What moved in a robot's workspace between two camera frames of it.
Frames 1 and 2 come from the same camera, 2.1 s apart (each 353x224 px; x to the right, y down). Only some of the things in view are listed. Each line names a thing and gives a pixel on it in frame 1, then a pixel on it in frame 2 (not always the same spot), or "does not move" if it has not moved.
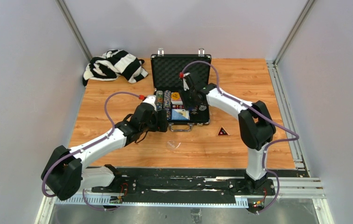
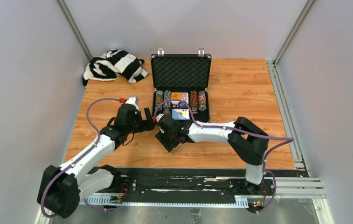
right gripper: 188,103 to 162,138
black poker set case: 166,70 does not move
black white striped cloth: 113,64 does not move
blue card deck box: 180,114 does not move
